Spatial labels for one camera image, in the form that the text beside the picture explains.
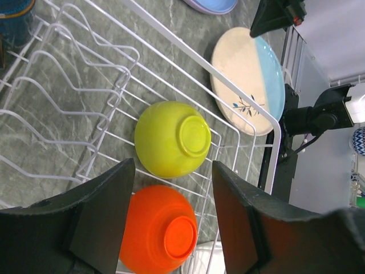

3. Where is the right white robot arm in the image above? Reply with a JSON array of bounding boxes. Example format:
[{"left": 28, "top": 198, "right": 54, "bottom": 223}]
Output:
[{"left": 250, "top": 1, "right": 364, "bottom": 136}]

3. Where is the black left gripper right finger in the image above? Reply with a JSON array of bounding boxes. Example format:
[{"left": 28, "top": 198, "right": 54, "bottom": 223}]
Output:
[{"left": 212, "top": 161, "right": 364, "bottom": 273}]

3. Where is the aluminium rail frame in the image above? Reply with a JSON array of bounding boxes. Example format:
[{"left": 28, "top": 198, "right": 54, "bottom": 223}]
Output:
[{"left": 282, "top": 27, "right": 355, "bottom": 213}]

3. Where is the light blue plate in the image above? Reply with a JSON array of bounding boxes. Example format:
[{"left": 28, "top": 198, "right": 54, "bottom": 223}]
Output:
[{"left": 184, "top": 0, "right": 238, "bottom": 15}]

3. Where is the yellow-green bowl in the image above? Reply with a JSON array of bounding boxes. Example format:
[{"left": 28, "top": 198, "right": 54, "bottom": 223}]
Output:
[{"left": 134, "top": 101, "right": 212, "bottom": 179}]

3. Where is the white wire dish rack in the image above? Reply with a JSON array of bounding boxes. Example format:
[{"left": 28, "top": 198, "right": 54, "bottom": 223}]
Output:
[{"left": 0, "top": 0, "right": 283, "bottom": 274}]

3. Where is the orange bowl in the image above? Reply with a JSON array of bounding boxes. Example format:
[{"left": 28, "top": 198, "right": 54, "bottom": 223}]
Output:
[{"left": 119, "top": 185, "right": 198, "bottom": 273}]

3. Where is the black base beam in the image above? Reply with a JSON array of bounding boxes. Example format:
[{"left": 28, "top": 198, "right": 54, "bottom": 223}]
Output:
[{"left": 258, "top": 82, "right": 300, "bottom": 203}]

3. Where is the dark blue ceramic mug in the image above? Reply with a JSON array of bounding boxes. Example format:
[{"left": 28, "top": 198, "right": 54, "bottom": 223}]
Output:
[{"left": 1, "top": 0, "right": 36, "bottom": 49}]

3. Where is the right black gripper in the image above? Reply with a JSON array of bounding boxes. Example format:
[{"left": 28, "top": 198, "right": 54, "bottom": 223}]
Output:
[{"left": 250, "top": 0, "right": 307, "bottom": 38}]

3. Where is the beige blue leaf plate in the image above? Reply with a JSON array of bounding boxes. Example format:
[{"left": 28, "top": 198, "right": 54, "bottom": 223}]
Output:
[{"left": 210, "top": 27, "right": 285, "bottom": 136}]

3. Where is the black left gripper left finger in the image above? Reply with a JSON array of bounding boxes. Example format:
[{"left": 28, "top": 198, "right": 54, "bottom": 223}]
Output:
[{"left": 1, "top": 159, "right": 135, "bottom": 273}]

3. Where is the blue white patterned object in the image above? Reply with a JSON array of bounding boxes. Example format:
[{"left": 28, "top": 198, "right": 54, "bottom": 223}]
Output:
[{"left": 350, "top": 127, "right": 365, "bottom": 156}]

